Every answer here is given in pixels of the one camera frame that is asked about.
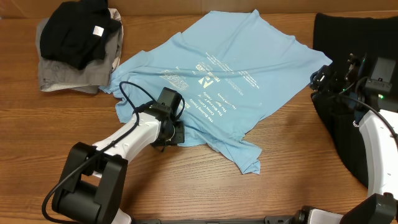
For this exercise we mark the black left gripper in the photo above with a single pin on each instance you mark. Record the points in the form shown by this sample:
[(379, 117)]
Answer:
[(180, 135)]

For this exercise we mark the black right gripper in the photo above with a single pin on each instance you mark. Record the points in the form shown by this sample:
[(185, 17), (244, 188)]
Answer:
[(333, 76)]

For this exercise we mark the light blue printed t-shirt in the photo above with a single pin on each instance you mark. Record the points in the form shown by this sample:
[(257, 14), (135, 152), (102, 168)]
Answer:
[(232, 69)]

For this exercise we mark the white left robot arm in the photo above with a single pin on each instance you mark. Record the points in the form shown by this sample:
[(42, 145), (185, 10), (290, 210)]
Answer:
[(92, 181)]

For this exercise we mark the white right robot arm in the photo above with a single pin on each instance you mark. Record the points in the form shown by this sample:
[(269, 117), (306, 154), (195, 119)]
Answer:
[(376, 118)]

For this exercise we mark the black garment at right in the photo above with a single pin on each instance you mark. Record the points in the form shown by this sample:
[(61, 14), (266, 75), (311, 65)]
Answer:
[(337, 38)]

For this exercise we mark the grey folded shorts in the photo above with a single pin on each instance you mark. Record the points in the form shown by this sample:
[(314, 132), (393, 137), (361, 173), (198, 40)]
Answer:
[(54, 75)]

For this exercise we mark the white folded garment under stack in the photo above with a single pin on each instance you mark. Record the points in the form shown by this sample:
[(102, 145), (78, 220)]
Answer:
[(115, 41)]

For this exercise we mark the black folded garment on stack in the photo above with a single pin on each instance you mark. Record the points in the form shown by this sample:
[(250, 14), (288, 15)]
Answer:
[(77, 32)]

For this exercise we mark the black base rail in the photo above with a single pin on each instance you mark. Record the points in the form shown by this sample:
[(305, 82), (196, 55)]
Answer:
[(284, 219)]

